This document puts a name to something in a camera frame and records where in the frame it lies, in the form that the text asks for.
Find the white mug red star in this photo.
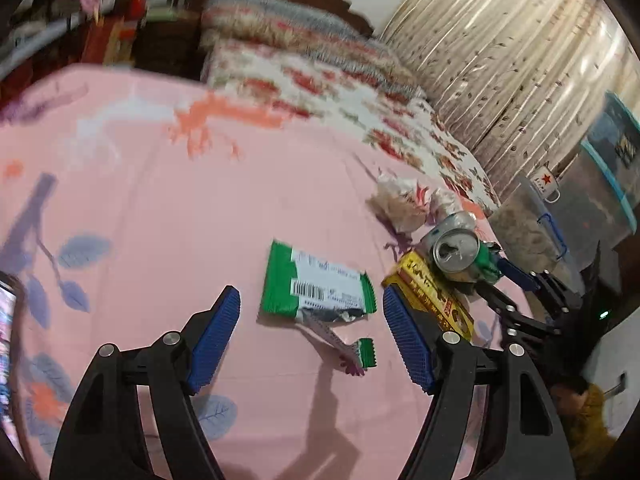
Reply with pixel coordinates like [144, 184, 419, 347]
[530, 165, 563, 203]

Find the large clear box teal lid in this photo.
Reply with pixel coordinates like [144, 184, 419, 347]
[560, 91, 640, 266]

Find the torn green wrapper strip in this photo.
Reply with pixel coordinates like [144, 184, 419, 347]
[296, 322, 378, 376]

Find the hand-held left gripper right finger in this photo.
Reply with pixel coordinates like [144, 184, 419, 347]
[382, 287, 576, 480]

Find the crushed silver can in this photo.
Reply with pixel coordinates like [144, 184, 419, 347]
[420, 211, 478, 243]

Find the stack of red cartons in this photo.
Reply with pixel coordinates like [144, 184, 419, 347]
[80, 0, 151, 67]

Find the white printed snack bag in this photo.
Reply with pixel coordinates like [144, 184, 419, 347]
[369, 170, 463, 233]

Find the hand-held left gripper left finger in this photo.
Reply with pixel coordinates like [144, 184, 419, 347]
[49, 285, 243, 480]

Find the pink printed bedsheet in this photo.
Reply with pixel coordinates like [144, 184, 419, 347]
[0, 62, 532, 480]

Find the green white snack wrapper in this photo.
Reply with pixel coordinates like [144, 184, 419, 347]
[257, 240, 377, 326]

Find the beige leaf-print curtain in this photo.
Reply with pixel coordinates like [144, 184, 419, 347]
[380, 0, 637, 197]

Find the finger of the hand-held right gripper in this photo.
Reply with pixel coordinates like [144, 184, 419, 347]
[492, 255, 545, 295]
[472, 282, 562, 342]

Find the yellow cardboard box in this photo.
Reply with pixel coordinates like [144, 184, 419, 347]
[382, 251, 475, 343]

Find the person's yellow clothing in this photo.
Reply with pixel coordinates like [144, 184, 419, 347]
[554, 382, 620, 467]

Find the dark wooden nightstand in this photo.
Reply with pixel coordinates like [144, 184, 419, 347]
[132, 10, 206, 82]

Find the red floral quilt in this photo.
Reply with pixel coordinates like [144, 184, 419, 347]
[202, 40, 502, 219]

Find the clear storage box blue handle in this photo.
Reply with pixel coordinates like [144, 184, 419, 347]
[489, 172, 576, 273]

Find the green drink can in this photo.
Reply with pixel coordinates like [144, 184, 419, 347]
[432, 229, 502, 283]

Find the striped floral pillow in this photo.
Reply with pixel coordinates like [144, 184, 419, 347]
[200, 0, 426, 101]

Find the colourful printed item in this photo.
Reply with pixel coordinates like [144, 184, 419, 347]
[0, 270, 27, 461]

